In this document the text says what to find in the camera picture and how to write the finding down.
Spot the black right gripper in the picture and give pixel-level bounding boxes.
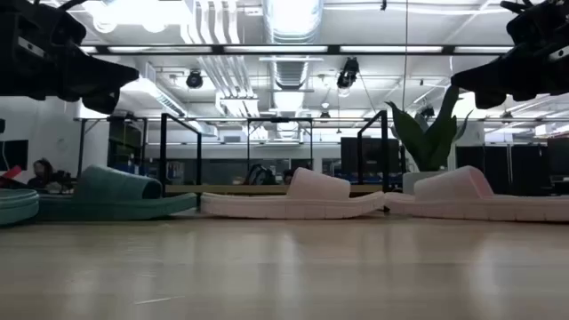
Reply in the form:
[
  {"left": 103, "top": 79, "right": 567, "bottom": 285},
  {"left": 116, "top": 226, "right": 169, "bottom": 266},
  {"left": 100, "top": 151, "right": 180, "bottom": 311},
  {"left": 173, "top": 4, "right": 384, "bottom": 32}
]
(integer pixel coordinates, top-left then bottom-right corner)
[{"left": 451, "top": 0, "right": 569, "bottom": 110}]

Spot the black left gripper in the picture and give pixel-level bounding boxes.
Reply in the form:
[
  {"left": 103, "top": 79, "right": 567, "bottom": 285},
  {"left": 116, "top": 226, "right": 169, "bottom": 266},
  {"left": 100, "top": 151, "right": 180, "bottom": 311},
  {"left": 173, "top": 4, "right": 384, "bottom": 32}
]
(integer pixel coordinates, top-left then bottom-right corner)
[{"left": 0, "top": 0, "right": 140, "bottom": 116}]

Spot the green rubber slide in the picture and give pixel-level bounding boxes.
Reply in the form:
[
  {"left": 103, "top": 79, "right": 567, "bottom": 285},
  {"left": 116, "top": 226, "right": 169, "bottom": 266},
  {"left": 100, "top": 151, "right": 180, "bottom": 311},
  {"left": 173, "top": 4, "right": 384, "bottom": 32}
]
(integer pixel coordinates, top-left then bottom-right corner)
[
  {"left": 37, "top": 164, "right": 198, "bottom": 222},
  {"left": 0, "top": 188, "right": 40, "bottom": 227}
]

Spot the pink rubber slide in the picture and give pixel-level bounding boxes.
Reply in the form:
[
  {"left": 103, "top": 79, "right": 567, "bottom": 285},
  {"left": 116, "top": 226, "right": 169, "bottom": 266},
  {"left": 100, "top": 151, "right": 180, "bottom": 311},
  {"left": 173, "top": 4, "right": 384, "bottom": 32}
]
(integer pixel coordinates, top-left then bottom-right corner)
[
  {"left": 384, "top": 165, "right": 569, "bottom": 223},
  {"left": 200, "top": 167, "right": 386, "bottom": 220}
]

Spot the black metal wood shoe shelf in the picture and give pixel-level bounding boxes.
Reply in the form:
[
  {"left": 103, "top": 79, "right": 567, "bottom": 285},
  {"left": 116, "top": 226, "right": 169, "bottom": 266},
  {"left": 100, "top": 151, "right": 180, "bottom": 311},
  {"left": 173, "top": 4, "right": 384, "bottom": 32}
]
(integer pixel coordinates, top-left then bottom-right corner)
[{"left": 159, "top": 110, "right": 390, "bottom": 212}]

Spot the black background rack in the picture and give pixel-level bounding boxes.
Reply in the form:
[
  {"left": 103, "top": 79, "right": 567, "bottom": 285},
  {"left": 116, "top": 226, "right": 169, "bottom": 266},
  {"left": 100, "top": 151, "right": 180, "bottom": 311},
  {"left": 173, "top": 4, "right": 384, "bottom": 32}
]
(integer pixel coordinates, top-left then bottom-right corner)
[{"left": 108, "top": 116, "right": 148, "bottom": 170}]

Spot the black hanging spotlight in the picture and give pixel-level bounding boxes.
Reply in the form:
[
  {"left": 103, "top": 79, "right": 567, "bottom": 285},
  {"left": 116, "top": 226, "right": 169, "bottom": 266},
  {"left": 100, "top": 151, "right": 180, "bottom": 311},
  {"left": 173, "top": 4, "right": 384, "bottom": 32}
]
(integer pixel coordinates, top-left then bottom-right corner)
[
  {"left": 185, "top": 69, "right": 204, "bottom": 89},
  {"left": 336, "top": 56, "right": 360, "bottom": 90}
]

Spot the snake plant in white pot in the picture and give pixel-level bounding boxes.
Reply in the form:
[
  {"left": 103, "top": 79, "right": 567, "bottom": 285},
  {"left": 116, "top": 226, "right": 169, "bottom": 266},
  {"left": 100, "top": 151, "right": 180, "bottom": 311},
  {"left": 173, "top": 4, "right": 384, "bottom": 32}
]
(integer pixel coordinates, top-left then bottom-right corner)
[{"left": 385, "top": 84, "right": 473, "bottom": 196}]

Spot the black partition panel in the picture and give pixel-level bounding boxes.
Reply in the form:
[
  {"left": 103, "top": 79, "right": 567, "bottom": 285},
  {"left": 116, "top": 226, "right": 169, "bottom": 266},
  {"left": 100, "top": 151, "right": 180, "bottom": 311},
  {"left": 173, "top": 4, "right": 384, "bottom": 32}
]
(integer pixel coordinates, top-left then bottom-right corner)
[{"left": 455, "top": 144, "right": 547, "bottom": 196}]

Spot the black desk monitor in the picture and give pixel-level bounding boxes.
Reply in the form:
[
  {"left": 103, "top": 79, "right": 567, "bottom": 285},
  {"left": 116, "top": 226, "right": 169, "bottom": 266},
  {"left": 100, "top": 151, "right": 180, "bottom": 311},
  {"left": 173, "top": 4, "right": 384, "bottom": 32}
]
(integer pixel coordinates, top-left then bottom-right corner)
[{"left": 546, "top": 137, "right": 569, "bottom": 177}]

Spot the red object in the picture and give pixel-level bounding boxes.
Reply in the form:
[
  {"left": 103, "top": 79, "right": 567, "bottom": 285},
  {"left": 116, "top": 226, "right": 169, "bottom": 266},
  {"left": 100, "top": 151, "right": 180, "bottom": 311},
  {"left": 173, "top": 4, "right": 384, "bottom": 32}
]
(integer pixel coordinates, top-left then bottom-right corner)
[{"left": 0, "top": 164, "right": 23, "bottom": 188}]

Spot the black screen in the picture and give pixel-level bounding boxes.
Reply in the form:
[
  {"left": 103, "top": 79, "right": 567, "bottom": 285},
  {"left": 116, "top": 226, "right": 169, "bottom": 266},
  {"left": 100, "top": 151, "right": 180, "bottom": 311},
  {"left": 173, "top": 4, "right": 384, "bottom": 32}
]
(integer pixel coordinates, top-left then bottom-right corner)
[{"left": 341, "top": 136, "right": 401, "bottom": 175}]

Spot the black linear light bar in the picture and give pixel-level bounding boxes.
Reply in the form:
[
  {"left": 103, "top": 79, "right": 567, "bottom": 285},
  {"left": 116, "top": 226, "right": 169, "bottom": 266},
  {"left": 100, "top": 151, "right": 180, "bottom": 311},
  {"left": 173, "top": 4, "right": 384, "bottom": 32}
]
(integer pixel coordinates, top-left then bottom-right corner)
[{"left": 79, "top": 43, "right": 512, "bottom": 56}]

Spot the black wall monitor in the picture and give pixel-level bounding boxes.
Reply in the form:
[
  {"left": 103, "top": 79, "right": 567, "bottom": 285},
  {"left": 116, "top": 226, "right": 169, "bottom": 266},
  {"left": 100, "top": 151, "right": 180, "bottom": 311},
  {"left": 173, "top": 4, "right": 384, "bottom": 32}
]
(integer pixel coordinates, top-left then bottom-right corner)
[{"left": 0, "top": 140, "right": 29, "bottom": 172}]

